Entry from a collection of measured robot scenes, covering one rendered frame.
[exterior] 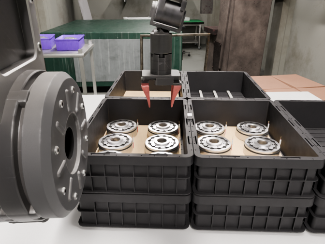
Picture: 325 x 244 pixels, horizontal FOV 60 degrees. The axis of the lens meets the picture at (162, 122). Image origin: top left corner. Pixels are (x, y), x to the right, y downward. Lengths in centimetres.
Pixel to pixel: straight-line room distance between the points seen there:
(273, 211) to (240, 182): 13
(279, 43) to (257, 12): 76
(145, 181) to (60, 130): 47
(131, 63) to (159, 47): 318
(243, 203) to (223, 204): 5
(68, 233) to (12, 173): 60
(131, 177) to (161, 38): 35
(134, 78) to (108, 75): 258
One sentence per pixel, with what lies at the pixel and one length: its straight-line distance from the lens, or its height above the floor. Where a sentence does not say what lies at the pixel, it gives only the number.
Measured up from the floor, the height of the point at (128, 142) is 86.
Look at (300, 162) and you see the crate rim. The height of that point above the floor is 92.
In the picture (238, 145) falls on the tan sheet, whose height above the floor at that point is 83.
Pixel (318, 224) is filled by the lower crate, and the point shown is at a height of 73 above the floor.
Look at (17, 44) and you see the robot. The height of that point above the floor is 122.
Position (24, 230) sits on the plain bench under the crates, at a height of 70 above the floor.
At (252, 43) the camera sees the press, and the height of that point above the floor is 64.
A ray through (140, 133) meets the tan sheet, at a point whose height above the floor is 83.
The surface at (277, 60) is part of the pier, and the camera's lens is 482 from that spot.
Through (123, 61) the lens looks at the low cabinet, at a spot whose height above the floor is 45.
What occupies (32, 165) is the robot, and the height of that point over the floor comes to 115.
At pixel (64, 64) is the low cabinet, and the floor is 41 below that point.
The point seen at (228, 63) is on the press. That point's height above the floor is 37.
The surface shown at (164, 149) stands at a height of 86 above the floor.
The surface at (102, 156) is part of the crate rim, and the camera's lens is 67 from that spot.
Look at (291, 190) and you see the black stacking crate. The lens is 76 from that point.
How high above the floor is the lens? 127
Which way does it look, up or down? 24 degrees down
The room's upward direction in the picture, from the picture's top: straight up
